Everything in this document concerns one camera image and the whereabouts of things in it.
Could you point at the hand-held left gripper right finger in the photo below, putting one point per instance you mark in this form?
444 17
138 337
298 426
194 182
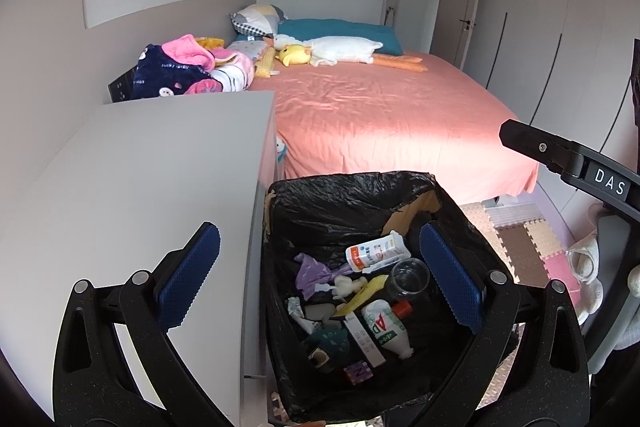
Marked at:
450 277

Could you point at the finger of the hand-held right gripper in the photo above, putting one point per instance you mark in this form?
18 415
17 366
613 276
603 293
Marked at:
540 147

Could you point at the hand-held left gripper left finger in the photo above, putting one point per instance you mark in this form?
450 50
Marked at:
187 277

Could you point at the clear plastic cup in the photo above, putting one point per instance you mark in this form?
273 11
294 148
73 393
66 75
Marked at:
400 287

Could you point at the white cardboard package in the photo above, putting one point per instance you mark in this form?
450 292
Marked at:
377 252

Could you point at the white bottle with green label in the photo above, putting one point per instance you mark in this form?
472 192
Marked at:
382 324

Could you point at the white and pink thermometer box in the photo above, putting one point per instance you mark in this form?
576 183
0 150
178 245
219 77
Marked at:
365 339

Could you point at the purple wrapper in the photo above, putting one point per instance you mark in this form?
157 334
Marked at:
312 274

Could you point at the bin with black bag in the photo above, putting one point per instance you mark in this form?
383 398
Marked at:
320 217

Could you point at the person's right hand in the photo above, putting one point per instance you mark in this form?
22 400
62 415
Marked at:
585 267

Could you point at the foam floor mat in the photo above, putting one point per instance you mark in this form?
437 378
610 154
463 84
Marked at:
520 242

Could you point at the white wardrobe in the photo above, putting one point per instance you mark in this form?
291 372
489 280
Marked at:
540 57

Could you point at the dark panel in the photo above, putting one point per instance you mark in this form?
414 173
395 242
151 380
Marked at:
636 82

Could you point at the small white and blue plush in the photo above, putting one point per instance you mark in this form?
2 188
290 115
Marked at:
280 150

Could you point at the bed with pink sheet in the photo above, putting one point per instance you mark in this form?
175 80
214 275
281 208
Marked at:
375 117

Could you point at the navy printed blanket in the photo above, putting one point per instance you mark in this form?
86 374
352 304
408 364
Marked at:
160 79

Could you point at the black box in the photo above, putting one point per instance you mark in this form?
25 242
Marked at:
122 87

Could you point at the white and pink striped cloth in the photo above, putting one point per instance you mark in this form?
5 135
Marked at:
235 74

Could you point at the white goose plush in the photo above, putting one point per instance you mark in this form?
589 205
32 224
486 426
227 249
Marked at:
340 49

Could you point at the yellow corn plush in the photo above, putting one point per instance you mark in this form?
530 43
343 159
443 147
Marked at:
264 66

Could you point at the teal pillow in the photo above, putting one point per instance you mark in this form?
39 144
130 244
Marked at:
340 29

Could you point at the yellow cloth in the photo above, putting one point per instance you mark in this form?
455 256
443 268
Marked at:
210 42

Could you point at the grey patterned pillow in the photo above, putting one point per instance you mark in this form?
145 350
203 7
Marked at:
247 48

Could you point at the yellow duck plush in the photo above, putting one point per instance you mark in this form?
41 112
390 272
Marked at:
295 55

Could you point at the patchwork pillow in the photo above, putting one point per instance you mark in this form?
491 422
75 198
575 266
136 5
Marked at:
260 19

